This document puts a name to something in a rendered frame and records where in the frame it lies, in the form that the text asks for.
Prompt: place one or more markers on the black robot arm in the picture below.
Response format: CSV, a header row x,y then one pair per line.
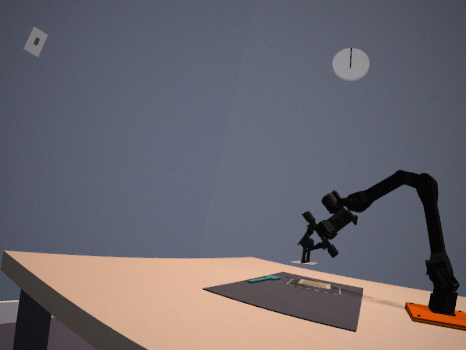
x,y
440,271

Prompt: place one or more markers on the cream square tile with dark square center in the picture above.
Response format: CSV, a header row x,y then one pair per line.
x,y
315,284

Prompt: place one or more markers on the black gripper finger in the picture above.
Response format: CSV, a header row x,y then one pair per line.
x,y
318,246
309,232

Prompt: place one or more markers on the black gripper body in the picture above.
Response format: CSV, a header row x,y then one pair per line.
x,y
325,242

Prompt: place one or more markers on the teal small trowel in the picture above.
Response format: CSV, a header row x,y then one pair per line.
x,y
268,277

